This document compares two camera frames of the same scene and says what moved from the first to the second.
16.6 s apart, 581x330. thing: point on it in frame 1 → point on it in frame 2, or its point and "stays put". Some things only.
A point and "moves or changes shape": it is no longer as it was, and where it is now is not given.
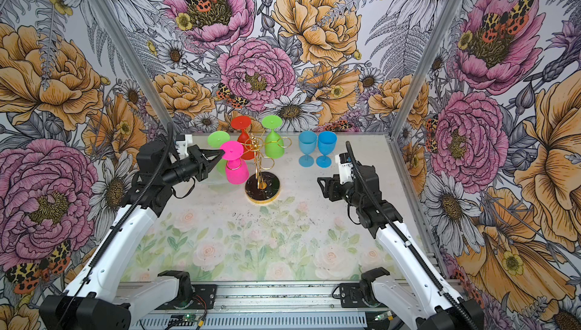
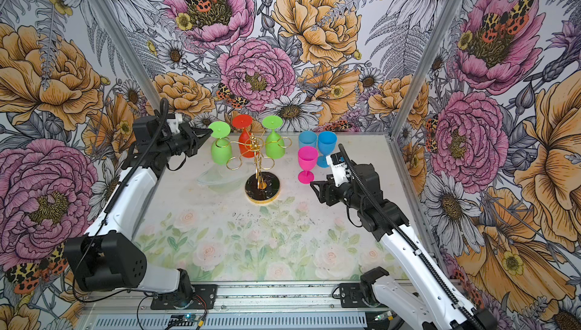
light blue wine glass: x=307 y=141 stays put
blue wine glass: x=327 y=141 stays put
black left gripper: x=200 y=155 → x=195 y=144
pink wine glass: x=237 y=170 → x=308 y=157
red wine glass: x=242 y=122 stays put
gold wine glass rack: x=262 y=187 stays put
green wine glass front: x=215 y=139 moves or changes shape
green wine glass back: x=274 y=144 stays put
